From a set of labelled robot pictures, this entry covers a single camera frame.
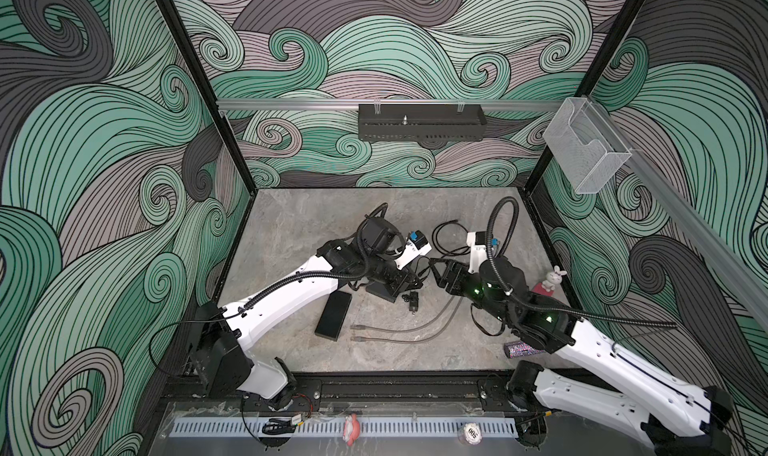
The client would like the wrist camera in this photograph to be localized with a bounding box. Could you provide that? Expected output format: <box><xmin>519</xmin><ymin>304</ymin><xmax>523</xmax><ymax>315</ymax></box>
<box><xmin>466</xmin><ymin>231</ymin><xmax>488</xmax><ymax>274</ymax></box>
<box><xmin>395</xmin><ymin>231</ymin><xmax>432</xmax><ymax>270</ymax></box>

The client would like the clear acrylic wall box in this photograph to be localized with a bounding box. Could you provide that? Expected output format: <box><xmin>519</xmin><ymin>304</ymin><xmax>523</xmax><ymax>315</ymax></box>
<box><xmin>543</xmin><ymin>97</ymin><xmax>631</xmax><ymax>195</ymax></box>

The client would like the pink toy on duct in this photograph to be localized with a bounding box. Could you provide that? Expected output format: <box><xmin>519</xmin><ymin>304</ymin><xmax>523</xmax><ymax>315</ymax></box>
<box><xmin>342</xmin><ymin>414</ymin><xmax>361</xmax><ymax>447</ymax></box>

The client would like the black perforated wall tray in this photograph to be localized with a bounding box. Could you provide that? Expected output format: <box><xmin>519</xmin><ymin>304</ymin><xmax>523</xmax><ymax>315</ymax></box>
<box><xmin>357</xmin><ymin>103</ymin><xmax>488</xmax><ymax>148</ymax></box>

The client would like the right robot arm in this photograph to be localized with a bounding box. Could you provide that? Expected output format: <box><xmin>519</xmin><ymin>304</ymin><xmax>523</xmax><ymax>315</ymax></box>
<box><xmin>433</xmin><ymin>197</ymin><xmax>733</xmax><ymax>455</ymax></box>

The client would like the round white pink object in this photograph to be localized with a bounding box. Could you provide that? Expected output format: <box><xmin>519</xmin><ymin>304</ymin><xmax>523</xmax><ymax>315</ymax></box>
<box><xmin>458</xmin><ymin>422</ymin><xmax>483</xmax><ymax>446</ymax></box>

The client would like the white slotted cable duct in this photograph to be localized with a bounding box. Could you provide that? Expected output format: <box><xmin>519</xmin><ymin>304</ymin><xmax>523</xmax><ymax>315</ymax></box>
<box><xmin>168</xmin><ymin>416</ymin><xmax>518</xmax><ymax>439</ymax></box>

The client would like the coiled black cable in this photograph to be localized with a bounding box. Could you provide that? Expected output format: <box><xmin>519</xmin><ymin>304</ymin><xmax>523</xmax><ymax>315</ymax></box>
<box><xmin>430</xmin><ymin>219</ymin><xmax>475</xmax><ymax>259</ymax></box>

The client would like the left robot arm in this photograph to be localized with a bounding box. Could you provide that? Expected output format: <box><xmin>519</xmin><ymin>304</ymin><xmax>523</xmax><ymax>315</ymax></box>
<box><xmin>188</xmin><ymin>205</ymin><xmax>431</xmax><ymax>405</ymax></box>

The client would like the upper grey ethernet cable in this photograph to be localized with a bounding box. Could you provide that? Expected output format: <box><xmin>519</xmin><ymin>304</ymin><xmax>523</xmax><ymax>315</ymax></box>
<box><xmin>350</xmin><ymin>293</ymin><xmax>460</xmax><ymax>334</ymax></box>

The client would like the grey ethernet cable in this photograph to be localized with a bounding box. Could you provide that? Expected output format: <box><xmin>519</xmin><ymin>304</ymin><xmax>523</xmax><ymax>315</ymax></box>
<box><xmin>350</xmin><ymin>293</ymin><xmax>460</xmax><ymax>334</ymax></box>
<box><xmin>351</xmin><ymin>296</ymin><xmax>466</xmax><ymax>346</ymax></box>

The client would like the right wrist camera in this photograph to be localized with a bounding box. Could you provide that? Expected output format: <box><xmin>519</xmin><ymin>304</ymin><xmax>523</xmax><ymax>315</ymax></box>
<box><xmin>466</xmin><ymin>231</ymin><xmax>488</xmax><ymax>274</ymax></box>

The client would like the glittery purple microphone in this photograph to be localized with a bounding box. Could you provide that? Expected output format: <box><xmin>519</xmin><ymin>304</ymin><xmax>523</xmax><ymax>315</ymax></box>
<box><xmin>503</xmin><ymin>341</ymin><xmax>544</xmax><ymax>359</ymax></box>

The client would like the lower grey ethernet cable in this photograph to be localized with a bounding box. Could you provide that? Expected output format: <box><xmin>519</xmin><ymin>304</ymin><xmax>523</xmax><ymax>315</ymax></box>
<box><xmin>351</xmin><ymin>296</ymin><xmax>466</xmax><ymax>346</ymax></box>

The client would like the small black ribbed switch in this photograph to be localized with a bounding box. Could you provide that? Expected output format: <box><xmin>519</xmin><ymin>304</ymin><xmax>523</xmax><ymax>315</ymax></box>
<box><xmin>314</xmin><ymin>291</ymin><xmax>352</xmax><ymax>341</ymax></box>

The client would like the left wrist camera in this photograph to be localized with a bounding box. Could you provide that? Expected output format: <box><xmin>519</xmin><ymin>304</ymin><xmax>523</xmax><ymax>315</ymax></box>
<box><xmin>395</xmin><ymin>231</ymin><xmax>432</xmax><ymax>270</ymax></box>

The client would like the pink bunny figurine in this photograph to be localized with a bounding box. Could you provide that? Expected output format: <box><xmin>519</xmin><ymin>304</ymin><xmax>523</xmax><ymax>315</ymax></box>
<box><xmin>532</xmin><ymin>266</ymin><xmax>568</xmax><ymax>297</ymax></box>

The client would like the large black network switch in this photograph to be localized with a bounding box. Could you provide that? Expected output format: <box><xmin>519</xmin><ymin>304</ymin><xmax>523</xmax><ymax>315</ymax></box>
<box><xmin>365</xmin><ymin>281</ymin><xmax>403</xmax><ymax>303</ymax></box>

